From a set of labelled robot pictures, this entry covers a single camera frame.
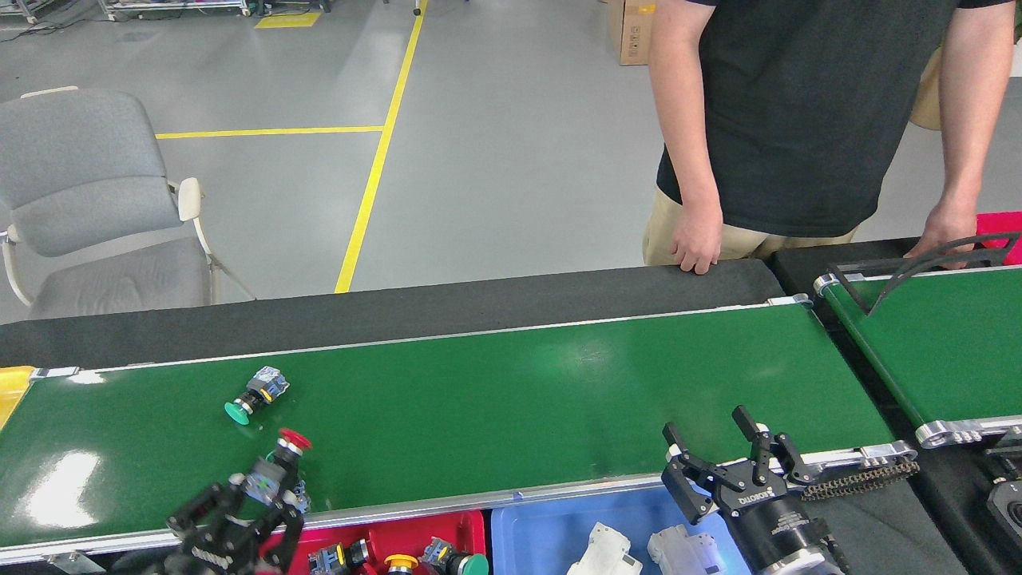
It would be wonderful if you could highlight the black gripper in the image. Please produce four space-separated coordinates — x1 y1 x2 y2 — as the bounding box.
660 405 841 573
165 478 306 575

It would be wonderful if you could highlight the white circuit breaker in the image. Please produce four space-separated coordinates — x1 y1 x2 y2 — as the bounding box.
646 523 726 575
565 522 644 575

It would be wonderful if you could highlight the green push button switch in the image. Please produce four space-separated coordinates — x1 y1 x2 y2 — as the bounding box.
422 536 490 575
224 366 290 426

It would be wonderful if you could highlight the red plastic tray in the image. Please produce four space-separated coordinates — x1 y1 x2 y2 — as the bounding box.
259 509 488 575

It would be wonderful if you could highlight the blue plastic tray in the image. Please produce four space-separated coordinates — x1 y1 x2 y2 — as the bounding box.
489 483 755 575

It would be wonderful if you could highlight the long green conveyor belt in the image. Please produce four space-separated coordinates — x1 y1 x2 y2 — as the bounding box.
0 294 919 566

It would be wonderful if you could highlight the green conveyor with black guide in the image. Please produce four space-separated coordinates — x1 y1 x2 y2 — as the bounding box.
814 264 1022 450

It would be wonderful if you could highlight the person's right hand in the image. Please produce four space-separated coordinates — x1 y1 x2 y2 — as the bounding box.
669 198 724 276

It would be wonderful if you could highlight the person's left hand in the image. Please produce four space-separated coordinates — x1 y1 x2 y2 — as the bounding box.
902 204 979 271

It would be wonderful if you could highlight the yellow plastic bin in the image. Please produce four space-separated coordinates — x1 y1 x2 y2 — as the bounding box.
0 366 37 432

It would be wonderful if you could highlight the person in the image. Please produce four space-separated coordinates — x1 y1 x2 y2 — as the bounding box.
641 0 1022 267

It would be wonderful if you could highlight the red storage crate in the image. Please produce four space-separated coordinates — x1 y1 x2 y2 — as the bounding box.
974 212 1022 267

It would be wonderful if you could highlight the grey padded chair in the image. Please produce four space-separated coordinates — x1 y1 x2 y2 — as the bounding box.
0 85 258 322

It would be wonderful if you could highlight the potted plant in golden pot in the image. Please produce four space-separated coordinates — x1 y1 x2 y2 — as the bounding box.
909 46 945 132

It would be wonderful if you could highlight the cardboard box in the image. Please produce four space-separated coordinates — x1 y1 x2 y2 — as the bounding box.
607 0 657 66

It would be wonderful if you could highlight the metal rack with wheels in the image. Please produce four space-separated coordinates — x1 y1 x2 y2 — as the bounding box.
96 0 255 18

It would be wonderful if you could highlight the black drive chain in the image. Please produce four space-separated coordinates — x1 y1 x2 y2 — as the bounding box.
801 459 921 502

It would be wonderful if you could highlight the black curved guide rail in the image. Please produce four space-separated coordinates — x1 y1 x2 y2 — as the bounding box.
828 230 1022 316

